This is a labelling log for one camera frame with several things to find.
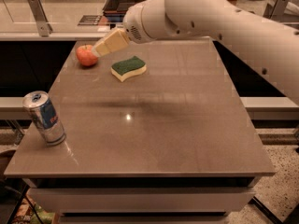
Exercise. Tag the white table drawer cabinet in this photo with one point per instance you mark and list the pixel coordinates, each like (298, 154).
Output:
(142, 205)

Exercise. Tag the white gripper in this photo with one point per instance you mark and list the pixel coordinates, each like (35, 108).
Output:
(135, 22)

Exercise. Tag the silver blue redbull can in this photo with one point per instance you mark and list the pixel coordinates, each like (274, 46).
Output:
(44, 116)

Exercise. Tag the green yellow sponge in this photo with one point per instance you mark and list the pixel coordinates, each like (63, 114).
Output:
(128, 68)

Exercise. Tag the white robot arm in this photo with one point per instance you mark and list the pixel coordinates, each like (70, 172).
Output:
(268, 47)

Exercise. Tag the metal glass bracket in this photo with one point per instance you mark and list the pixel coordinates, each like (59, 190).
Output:
(43, 27)
(276, 11)

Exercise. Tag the right metal glass bracket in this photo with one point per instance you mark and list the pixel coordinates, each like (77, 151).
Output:
(276, 11)

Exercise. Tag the left metal glass bracket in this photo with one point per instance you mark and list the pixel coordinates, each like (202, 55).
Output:
(43, 27)

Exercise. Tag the red apple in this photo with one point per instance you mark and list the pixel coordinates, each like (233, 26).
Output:
(85, 55)

